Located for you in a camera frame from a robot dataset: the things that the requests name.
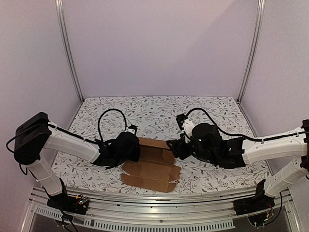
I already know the brown cardboard paper box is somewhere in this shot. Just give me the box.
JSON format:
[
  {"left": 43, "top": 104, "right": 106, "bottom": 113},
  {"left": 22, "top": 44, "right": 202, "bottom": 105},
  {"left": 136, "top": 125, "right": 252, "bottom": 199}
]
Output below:
[{"left": 121, "top": 138, "right": 181, "bottom": 193}]

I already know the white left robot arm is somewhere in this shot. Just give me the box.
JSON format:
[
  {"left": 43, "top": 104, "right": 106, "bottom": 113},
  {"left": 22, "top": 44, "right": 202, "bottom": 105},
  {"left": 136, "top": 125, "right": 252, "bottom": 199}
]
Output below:
[{"left": 13, "top": 112, "right": 140, "bottom": 210}]

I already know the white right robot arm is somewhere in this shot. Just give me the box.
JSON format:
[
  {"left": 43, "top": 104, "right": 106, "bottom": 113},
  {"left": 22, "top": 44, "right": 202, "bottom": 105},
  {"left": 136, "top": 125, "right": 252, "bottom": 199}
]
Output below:
[{"left": 166, "top": 119, "right": 309, "bottom": 211}]

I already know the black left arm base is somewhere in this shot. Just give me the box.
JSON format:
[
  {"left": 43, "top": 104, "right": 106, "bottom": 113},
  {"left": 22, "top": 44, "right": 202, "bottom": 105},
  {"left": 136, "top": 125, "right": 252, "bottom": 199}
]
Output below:
[{"left": 45, "top": 178, "right": 90, "bottom": 215}]

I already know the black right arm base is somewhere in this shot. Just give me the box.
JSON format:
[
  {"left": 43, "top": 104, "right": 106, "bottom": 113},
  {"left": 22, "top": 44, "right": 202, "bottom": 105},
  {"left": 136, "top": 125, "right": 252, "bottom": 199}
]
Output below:
[{"left": 233, "top": 179, "right": 275, "bottom": 216}]

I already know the floral patterned table mat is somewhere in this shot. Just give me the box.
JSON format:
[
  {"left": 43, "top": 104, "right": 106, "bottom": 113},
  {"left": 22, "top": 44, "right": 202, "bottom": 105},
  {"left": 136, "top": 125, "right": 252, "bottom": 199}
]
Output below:
[{"left": 52, "top": 96, "right": 271, "bottom": 194}]

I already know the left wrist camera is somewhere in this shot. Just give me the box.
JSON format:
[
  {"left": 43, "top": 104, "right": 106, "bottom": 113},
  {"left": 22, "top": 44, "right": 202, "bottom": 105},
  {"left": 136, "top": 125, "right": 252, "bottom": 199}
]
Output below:
[{"left": 116, "top": 124, "right": 140, "bottom": 150}]

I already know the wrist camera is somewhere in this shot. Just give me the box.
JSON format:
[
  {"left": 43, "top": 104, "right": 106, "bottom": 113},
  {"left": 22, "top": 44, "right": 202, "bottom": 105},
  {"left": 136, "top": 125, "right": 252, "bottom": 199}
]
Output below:
[
  {"left": 116, "top": 124, "right": 140, "bottom": 150},
  {"left": 176, "top": 114, "right": 223, "bottom": 147}
]

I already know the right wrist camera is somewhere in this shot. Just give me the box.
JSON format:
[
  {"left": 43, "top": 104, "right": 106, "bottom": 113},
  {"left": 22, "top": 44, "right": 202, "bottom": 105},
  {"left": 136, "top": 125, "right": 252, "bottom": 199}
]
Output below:
[{"left": 176, "top": 114, "right": 223, "bottom": 147}]

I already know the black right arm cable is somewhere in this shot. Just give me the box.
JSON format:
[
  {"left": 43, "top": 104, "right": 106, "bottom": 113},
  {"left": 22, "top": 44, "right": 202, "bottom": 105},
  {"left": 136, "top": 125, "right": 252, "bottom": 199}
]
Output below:
[{"left": 187, "top": 108, "right": 304, "bottom": 143}]

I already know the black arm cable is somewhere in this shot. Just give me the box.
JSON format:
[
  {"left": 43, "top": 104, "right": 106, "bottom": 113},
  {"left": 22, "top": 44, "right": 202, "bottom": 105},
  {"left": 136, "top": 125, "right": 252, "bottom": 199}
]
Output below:
[
  {"left": 187, "top": 108, "right": 304, "bottom": 143},
  {"left": 97, "top": 108, "right": 128, "bottom": 145}
]

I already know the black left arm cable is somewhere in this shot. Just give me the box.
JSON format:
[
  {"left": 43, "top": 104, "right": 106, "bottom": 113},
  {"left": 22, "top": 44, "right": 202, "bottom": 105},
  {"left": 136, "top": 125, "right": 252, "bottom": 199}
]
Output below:
[{"left": 97, "top": 108, "right": 128, "bottom": 145}]

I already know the aluminium front rail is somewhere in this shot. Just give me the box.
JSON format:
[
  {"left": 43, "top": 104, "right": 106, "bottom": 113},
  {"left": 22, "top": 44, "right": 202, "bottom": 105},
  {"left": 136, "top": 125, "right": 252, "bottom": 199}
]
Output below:
[{"left": 20, "top": 187, "right": 303, "bottom": 232}]

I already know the right aluminium frame post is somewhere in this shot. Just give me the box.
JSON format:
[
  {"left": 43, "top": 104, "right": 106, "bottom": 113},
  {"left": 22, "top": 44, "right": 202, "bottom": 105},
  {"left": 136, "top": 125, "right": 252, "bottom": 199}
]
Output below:
[{"left": 237, "top": 0, "right": 266, "bottom": 104}]

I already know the aluminium frame post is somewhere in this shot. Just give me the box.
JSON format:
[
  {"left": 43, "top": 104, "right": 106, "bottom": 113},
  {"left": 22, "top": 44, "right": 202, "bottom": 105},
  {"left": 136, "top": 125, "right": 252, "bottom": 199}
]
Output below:
[
  {"left": 55, "top": 0, "right": 84, "bottom": 103},
  {"left": 237, "top": 0, "right": 266, "bottom": 104}
]

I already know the left aluminium frame post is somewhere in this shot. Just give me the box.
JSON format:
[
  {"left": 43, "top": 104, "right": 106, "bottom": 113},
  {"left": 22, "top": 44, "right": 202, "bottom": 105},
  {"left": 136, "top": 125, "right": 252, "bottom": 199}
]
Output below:
[{"left": 55, "top": 0, "right": 84, "bottom": 103}]

